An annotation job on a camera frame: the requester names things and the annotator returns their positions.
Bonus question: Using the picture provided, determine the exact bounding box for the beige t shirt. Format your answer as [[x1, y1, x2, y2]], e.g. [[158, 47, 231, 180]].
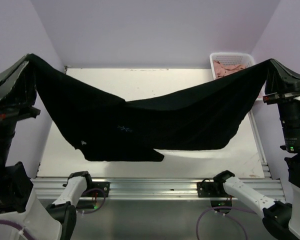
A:
[[212, 60, 247, 79]]

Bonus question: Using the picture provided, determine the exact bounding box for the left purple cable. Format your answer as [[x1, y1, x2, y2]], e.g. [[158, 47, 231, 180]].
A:
[[0, 188, 107, 240]]

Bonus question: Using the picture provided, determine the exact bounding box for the white plastic basket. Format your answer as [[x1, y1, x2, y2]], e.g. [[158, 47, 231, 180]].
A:
[[209, 52, 256, 80]]

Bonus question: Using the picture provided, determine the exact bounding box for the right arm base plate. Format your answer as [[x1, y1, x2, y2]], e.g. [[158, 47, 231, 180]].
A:
[[196, 181, 228, 198]]

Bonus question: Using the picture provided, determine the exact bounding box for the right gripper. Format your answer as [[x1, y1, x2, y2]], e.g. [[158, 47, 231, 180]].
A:
[[262, 56, 300, 152]]

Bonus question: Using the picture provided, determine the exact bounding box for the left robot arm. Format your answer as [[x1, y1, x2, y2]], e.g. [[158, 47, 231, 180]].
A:
[[0, 53, 94, 240]]

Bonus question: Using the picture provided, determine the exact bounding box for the aluminium mounting rail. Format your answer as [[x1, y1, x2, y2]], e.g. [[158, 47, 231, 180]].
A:
[[32, 177, 285, 201]]

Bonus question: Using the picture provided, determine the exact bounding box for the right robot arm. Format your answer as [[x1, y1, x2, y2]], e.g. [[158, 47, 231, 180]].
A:
[[212, 58, 300, 240]]

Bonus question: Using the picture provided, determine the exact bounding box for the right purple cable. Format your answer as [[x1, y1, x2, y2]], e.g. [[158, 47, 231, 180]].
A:
[[195, 206, 261, 240]]

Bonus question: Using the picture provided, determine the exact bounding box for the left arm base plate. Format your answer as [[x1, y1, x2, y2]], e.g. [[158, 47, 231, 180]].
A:
[[88, 181, 111, 198]]

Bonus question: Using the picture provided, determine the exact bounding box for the purple cable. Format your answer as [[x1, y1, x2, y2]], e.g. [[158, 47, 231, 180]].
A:
[[0, 188, 107, 240], [195, 206, 261, 240]]

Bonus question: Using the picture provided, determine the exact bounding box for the black t shirt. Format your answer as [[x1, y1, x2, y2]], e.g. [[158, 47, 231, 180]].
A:
[[27, 54, 273, 162]]

